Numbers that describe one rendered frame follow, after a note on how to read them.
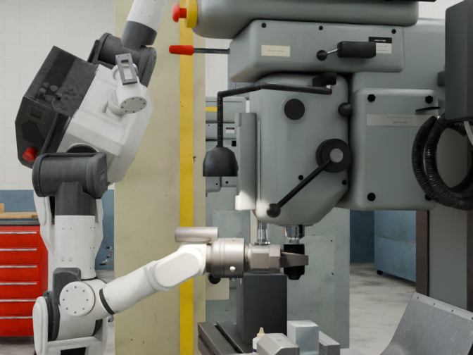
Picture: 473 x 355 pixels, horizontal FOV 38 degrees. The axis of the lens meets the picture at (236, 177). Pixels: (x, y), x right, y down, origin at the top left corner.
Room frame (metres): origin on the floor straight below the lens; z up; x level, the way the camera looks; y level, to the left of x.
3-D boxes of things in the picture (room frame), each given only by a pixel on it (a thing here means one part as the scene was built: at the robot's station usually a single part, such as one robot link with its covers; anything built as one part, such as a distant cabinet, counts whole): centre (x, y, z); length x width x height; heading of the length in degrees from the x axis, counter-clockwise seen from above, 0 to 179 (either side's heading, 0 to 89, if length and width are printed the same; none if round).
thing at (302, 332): (1.45, -0.14, 1.07); 0.06 x 0.05 x 0.06; 13
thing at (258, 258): (1.52, -0.04, 1.23); 0.13 x 0.12 x 0.10; 177
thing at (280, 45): (1.52, -0.17, 1.68); 0.34 x 0.24 x 0.10; 102
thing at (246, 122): (1.49, -0.02, 1.45); 0.04 x 0.04 x 0.21; 12
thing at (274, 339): (1.44, -0.09, 1.05); 0.12 x 0.06 x 0.04; 13
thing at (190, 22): (1.47, 0.10, 1.76); 0.06 x 0.02 x 0.06; 12
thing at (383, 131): (1.56, -0.32, 1.47); 0.24 x 0.19 x 0.26; 12
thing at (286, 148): (1.52, -0.13, 1.47); 0.21 x 0.19 x 0.32; 12
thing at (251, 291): (1.96, -0.07, 1.06); 0.22 x 0.12 x 0.20; 5
